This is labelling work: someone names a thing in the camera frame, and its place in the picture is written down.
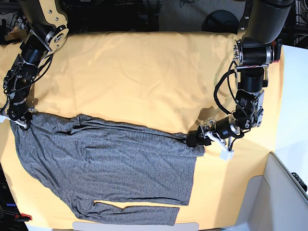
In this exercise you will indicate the black round stool base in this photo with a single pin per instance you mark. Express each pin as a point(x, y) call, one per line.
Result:
point(221, 21)

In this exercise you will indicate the white tray edge bottom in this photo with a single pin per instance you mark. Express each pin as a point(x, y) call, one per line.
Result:
point(85, 226)

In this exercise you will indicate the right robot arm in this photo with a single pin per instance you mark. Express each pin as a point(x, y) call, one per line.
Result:
point(48, 28)

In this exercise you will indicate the red black clamp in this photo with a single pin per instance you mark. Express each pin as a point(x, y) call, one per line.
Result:
point(277, 47)
point(22, 217)

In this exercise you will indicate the red black clamp left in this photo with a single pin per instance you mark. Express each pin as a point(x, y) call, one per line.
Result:
point(22, 217)

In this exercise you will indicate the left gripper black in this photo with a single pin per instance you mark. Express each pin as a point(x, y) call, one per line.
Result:
point(222, 129)

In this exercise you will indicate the yellow table cloth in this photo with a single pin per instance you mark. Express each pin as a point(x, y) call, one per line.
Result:
point(162, 81)

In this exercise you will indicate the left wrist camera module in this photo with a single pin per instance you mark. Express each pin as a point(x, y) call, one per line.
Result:
point(226, 155)

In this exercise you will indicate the red black clamp right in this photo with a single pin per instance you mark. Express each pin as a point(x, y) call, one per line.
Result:
point(277, 47)

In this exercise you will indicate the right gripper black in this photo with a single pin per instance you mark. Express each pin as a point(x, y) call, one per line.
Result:
point(20, 111)

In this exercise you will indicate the grey long-sleeve T-shirt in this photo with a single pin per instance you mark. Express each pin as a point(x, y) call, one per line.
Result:
point(109, 172)

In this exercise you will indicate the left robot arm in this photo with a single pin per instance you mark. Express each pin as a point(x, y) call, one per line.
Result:
point(253, 53)

